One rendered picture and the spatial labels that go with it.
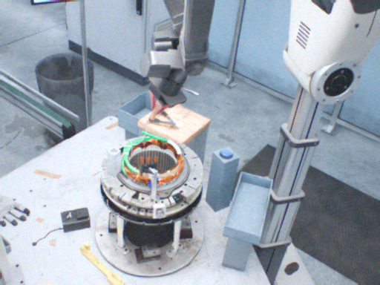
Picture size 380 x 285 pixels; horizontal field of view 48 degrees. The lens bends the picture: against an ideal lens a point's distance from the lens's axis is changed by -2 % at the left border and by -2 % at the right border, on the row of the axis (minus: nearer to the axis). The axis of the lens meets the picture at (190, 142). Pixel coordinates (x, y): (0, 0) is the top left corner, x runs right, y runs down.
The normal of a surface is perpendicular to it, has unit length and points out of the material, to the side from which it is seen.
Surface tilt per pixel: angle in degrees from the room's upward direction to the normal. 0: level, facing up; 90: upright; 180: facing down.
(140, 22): 90
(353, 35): 109
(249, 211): 0
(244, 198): 0
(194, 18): 124
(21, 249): 0
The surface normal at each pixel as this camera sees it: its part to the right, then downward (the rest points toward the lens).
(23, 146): 0.09, -0.77
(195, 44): 0.13, 0.90
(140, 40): -0.62, 0.45
